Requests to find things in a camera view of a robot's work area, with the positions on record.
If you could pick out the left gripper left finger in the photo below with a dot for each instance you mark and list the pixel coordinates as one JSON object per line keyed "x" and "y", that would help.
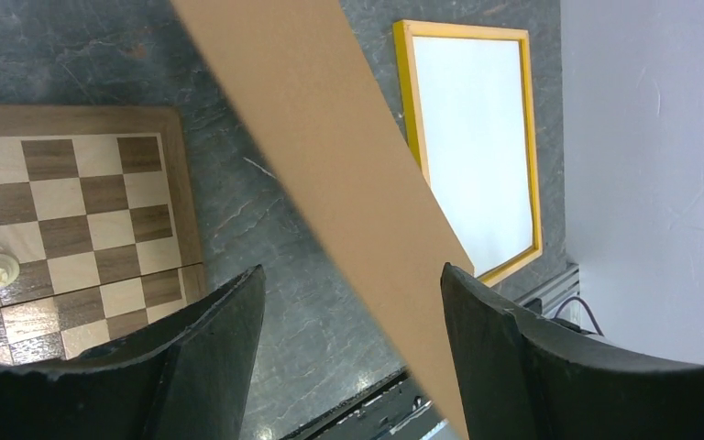
{"x": 185, "y": 376}

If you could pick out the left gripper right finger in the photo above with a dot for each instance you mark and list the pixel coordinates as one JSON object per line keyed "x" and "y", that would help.
{"x": 523, "y": 376}

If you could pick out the brown backing board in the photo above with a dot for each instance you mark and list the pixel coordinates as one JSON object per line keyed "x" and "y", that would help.
{"x": 300, "y": 83}

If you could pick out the yellow wooden picture frame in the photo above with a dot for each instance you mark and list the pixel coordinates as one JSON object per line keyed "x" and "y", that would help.
{"x": 404, "y": 33}

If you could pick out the wooden chessboard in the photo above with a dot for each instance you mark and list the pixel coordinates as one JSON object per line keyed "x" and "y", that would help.
{"x": 96, "y": 205}

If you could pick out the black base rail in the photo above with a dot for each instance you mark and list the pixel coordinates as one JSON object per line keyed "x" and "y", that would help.
{"x": 393, "y": 408}

